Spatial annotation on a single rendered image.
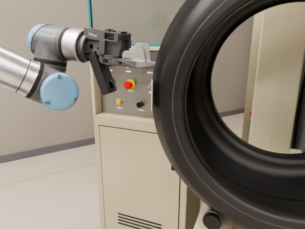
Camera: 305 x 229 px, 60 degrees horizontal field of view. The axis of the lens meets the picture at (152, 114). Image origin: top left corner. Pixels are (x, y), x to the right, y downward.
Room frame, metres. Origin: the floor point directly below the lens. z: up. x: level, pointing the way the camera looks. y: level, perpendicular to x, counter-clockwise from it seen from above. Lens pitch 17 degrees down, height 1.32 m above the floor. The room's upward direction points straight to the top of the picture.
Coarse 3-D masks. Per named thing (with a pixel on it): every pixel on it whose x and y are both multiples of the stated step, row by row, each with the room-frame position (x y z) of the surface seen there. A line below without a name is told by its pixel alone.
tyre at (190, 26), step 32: (192, 0) 0.53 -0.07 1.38; (224, 0) 0.48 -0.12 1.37; (256, 0) 0.73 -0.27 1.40; (288, 0) 0.70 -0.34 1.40; (192, 32) 0.50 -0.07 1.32; (224, 32) 0.76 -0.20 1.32; (160, 64) 0.55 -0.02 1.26; (192, 64) 0.51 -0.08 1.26; (160, 96) 0.53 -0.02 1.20; (192, 96) 0.78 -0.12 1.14; (160, 128) 0.54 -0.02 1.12; (192, 128) 0.74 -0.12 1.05; (224, 128) 0.75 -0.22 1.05; (192, 160) 0.49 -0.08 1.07; (224, 160) 0.72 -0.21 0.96; (256, 160) 0.71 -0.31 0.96; (288, 160) 0.68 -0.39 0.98; (224, 192) 0.47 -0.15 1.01; (256, 192) 0.62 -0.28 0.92; (288, 192) 0.62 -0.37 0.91; (256, 224) 0.45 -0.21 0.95; (288, 224) 0.42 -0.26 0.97
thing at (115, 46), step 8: (88, 32) 0.71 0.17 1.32; (96, 32) 0.70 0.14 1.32; (104, 32) 0.68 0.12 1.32; (112, 32) 0.67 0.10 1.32; (120, 32) 0.69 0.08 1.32; (80, 40) 0.71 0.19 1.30; (88, 40) 0.72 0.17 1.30; (96, 40) 0.71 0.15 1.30; (104, 40) 0.68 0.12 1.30; (112, 40) 0.67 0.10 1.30; (120, 40) 0.67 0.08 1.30; (128, 40) 0.72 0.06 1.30; (80, 48) 0.70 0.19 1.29; (88, 48) 0.72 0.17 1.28; (96, 48) 0.71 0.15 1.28; (104, 48) 0.68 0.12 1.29; (112, 48) 0.68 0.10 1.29; (120, 48) 0.67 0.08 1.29; (128, 48) 0.72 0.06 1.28; (80, 56) 0.71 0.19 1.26; (104, 56) 0.68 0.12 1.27; (112, 56) 0.67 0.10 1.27; (120, 56) 0.68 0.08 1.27
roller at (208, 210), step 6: (210, 210) 0.53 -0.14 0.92; (204, 216) 0.53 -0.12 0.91; (210, 216) 0.52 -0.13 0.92; (216, 216) 0.52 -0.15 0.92; (222, 216) 0.53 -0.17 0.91; (204, 222) 0.52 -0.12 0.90; (210, 222) 0.52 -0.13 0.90; (216, 222) 0.51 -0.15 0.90; (210, 228) 0.52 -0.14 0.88; (216, 228) 0.51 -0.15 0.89
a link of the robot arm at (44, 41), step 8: (40, 24) 0.78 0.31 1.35; (48, 24) 0.78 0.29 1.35; (32, 32) 0.76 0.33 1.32; (40, 32) 0.75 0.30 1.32; (48, 32) 0.74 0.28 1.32; (56, 32) 0.73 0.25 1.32; (64, 32) 0.73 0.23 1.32; (32, 40) 0.75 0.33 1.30; (40, 40) 0.74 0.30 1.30; (48, 40) 0.73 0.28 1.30; (56, 40) 0.72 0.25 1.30; (32, 48) 0.76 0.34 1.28; (40, 48) 0.74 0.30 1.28; (48, 48) 0.73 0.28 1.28; (56, 48) 0.72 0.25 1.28; (40, 56) 0.73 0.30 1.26; (48, 56) 0.73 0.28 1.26; (56, 56) 0.74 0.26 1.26
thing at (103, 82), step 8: (88, 56) 0.71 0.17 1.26; (96, 56) 0.71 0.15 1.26; (96, 64) 0.70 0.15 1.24; (104, 64) 0.72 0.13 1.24; (96, 72) 0.70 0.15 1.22; (104, 72) 0.71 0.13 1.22; (104, 80) 0.69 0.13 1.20; (112, 80) 0.73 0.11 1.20; (104, 88) 0.69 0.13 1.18; (112, 88) 0.71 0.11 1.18
